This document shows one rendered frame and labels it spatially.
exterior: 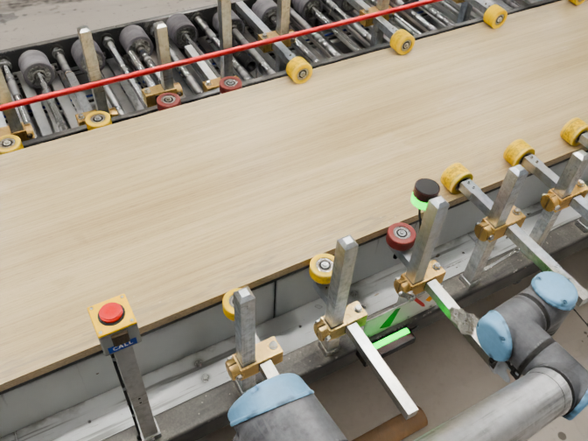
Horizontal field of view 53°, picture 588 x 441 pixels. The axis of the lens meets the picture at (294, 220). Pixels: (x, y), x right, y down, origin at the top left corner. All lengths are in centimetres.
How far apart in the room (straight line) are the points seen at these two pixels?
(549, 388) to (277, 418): 51
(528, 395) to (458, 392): 142
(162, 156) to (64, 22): 271
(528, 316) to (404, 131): 94
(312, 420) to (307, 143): 123
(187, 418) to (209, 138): 86
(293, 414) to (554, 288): 67
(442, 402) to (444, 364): 17
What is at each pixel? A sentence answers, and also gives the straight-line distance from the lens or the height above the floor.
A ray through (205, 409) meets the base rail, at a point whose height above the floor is 70.
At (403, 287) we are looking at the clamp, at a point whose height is 87.
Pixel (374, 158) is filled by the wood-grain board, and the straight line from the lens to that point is 188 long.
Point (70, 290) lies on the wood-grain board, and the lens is 158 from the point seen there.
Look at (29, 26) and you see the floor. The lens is 450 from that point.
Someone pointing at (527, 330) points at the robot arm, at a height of 119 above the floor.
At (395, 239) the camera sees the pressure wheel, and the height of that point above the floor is 91.
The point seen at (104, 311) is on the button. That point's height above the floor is 123.
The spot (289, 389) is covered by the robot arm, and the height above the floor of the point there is 140.
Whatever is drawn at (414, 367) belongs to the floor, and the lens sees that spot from 249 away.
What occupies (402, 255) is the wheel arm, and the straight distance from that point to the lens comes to 168.
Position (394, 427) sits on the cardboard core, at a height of 8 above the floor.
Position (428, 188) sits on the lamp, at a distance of 142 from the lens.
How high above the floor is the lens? 213
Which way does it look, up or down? 48 degrees down
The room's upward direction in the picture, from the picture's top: 4 degrees clockwise
